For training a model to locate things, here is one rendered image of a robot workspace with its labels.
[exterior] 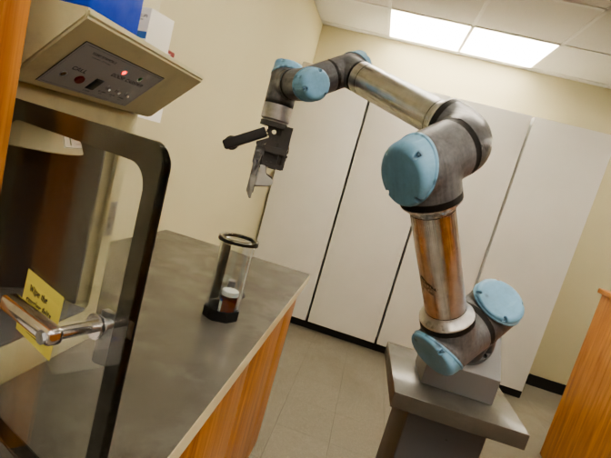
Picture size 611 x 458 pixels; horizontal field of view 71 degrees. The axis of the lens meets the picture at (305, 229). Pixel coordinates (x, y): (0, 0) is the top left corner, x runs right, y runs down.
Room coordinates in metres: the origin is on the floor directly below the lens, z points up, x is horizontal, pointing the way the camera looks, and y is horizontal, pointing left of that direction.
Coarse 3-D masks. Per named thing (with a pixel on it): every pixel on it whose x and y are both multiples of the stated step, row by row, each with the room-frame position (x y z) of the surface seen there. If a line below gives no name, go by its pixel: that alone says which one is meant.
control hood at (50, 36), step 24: (48, 0) 0.51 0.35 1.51; (48, 24) 0.51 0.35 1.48; (72, 24) 0.50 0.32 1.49; (96, 24) 0.52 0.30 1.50; (24, 48) 0.51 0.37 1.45; (48, 48) 0.51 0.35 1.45; (72, 48) 0.53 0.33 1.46; (120, 48) 0.59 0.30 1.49; (144, 48) 0.62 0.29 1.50; (24, 72) 0.52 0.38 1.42; (168, 72) 0.72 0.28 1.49; (192, 72) 0.77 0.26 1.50; (144, 96) 0.74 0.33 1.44; (168, 96) 0.80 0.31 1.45
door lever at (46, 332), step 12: (12, 300) 0.38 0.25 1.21; (24, 300) 0.39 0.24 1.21; (12, 312) 0.37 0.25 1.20; (24, 312) 0.37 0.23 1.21; (36, 312) 0.37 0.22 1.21; (24, 324) 0.36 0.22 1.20; (36, 324) 0.35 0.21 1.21; (48, 324) 0.35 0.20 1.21; (72, 324) 0.37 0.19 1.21; (84, 324) 0.38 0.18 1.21; (96, 324) 0.38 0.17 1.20; (36, 336) 0.35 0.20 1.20; (48, 336) 0.34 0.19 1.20; (60, 336) 0.35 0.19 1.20; (72, 336) 0.37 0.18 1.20; (96, 336) 0.38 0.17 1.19
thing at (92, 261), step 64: (64, 128) 0.45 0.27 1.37; (64, 192) 0.44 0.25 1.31; (128, 192) 0.39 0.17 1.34; (0, 256) 0.49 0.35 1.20; (64, 256) 0.43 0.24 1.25; (128, 256) 0.38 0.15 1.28; (0, 320) 0.48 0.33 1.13; (64, 320) 0.42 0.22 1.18; (128, 320) 0.37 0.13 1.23; (0, 384) 0.46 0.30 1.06; (64, 384) 0.40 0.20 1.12; (64, 448) 0.39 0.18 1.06
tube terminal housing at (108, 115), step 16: (144, 0) 0.78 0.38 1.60; (160, 0) 0.83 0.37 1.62; (16, 96) 0.56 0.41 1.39; (32, 96) 0.58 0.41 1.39; (48, 96) 0.61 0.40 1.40; (64, 96) 0.64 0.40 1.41; (80, 112) 0.68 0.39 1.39; (96, 112) 0.72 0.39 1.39; (112, 112) 0.76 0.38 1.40; (128, 112) 0.80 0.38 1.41; (128, 128) 0.81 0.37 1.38
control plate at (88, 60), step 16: (80, 48) 0.54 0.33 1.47; (96, 48) 0.56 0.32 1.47; (64, 64) 0.55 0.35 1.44; (80, 64) 0.57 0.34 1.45; (96, 64) 0.59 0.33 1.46; (112, 64) 0.61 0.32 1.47; (128, 64) 0.63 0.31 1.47; (48, 80) 0.56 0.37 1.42; (64, 80) 0.58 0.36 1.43; (112, 80) 0.64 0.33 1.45; (128, 80) 0.67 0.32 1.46; (144, 80) 0.69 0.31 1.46; (160, 80) 0.72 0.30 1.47; (96, 96) 0.66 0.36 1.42; (112, 96) 0.68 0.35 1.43
